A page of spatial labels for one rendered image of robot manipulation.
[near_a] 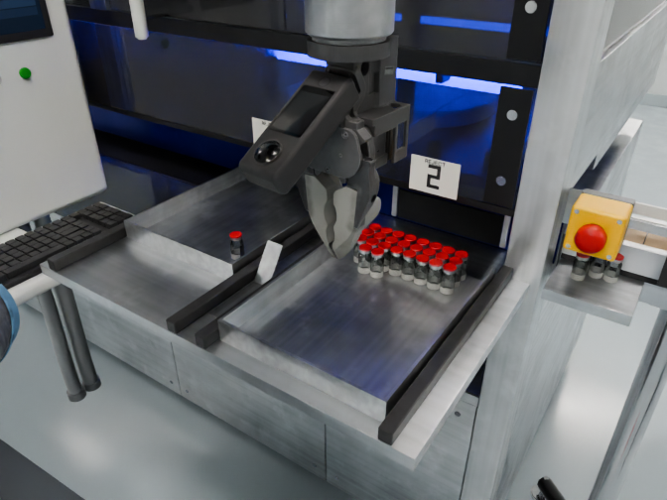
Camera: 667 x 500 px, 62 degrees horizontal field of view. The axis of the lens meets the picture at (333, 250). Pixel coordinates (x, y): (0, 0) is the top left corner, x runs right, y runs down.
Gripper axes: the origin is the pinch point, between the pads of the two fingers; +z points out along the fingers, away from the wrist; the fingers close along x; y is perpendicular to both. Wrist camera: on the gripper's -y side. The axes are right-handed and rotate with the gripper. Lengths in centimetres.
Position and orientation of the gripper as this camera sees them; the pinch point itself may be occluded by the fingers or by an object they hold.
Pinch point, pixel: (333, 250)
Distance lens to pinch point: 56.0
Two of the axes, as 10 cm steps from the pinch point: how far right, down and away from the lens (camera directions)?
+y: 6.2, -4.1, 6.7
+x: -7.9, -3.2, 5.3
